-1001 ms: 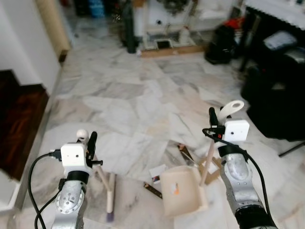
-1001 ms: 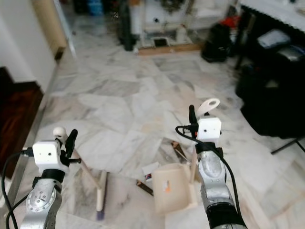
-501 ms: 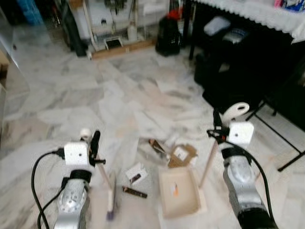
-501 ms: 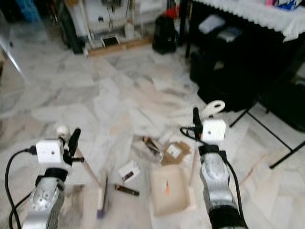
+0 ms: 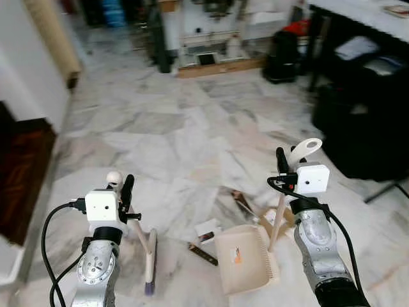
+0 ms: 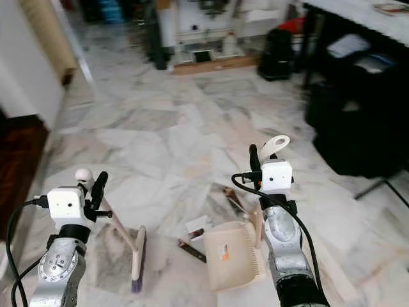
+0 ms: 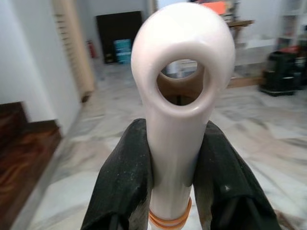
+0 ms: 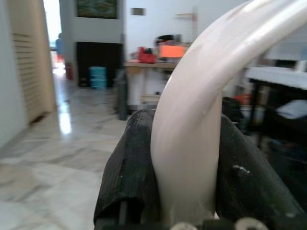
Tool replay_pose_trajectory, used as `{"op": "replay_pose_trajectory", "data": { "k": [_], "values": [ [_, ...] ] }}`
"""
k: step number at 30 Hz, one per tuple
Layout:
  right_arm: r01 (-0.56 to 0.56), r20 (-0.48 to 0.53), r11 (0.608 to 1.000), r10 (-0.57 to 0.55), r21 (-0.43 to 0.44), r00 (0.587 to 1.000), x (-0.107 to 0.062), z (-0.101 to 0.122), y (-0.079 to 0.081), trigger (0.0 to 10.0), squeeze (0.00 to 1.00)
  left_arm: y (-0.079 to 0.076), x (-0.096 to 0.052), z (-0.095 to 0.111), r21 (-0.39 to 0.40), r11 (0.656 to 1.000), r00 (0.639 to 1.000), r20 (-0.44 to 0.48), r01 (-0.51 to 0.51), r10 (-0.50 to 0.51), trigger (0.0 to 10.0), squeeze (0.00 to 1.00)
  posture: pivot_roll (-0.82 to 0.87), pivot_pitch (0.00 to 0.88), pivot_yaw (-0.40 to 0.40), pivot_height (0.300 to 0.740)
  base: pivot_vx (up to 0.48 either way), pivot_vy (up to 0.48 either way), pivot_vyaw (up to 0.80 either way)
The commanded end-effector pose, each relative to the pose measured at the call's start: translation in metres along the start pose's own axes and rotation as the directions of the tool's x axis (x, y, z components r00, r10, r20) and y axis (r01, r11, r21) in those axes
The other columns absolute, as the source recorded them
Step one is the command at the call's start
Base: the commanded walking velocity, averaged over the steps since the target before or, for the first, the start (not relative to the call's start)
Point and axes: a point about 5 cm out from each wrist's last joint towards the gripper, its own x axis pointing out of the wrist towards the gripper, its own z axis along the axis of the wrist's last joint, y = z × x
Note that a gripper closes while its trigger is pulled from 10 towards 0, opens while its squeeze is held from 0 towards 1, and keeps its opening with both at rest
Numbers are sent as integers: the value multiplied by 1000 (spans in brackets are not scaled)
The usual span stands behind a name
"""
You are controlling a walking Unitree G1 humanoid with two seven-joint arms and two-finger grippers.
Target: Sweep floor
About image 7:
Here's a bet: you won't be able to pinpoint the dark wooden stair step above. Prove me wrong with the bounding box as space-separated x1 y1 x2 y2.
0 101 63 218

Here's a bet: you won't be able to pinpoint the beige louvre door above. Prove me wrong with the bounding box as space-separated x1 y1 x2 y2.
52 0 96 103

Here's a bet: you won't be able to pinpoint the cream long-handled broom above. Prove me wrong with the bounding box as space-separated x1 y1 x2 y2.
130 0 236 230

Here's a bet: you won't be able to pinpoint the white cabinet with wooden top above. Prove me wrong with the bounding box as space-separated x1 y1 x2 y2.
223 0 307 89

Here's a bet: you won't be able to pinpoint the orange rubber bands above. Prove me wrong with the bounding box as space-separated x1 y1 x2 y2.
148 198 193 229

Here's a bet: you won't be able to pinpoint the small black bin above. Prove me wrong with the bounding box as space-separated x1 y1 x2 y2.
259 50 302 96

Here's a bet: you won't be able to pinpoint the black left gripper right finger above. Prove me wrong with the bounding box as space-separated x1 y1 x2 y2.
192 120 282 230

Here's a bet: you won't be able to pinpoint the black cabinet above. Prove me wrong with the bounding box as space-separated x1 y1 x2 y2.
95 10 142 65

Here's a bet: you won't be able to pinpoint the blue box stack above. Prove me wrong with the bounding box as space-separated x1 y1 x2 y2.
113 38 132 65

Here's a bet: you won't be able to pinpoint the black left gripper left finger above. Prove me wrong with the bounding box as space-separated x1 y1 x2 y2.
82 118 154 230

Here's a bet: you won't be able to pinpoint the red fire extinguisher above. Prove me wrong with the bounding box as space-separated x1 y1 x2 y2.
88 39 97 60

